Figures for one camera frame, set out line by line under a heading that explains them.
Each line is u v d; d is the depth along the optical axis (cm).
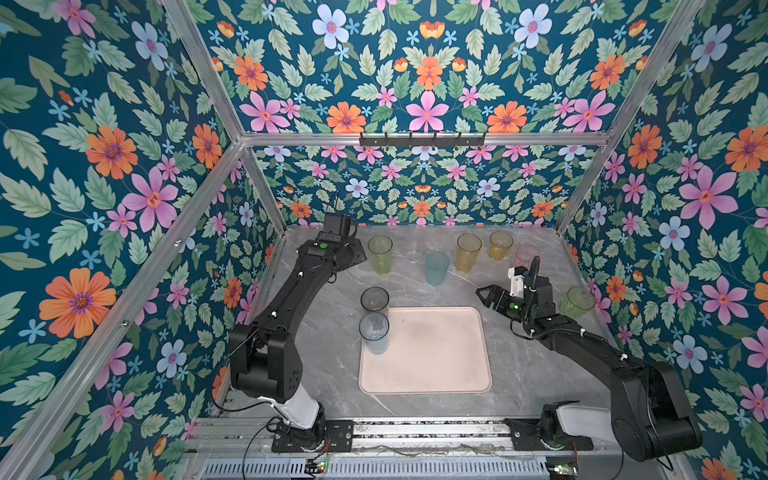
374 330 86
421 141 91
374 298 84
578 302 98
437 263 101
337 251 61
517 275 81
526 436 73
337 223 66
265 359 44
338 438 73
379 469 77
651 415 42
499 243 107
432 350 88
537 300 68
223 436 75
